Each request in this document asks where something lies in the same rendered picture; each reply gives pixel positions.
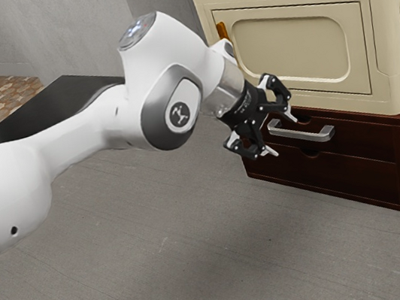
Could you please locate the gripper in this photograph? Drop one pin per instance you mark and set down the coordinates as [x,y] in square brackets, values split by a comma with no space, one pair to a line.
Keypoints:
[245,109]

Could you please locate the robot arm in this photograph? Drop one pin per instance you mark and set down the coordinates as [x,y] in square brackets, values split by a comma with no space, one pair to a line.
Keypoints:
[79,135]

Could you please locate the dark brown drawer cabinet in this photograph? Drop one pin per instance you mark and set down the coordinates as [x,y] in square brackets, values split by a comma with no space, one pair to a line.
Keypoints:
[342,158]

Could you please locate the cream box with lid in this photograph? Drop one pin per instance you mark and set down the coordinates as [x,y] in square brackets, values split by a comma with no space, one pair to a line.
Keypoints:
[311,22]

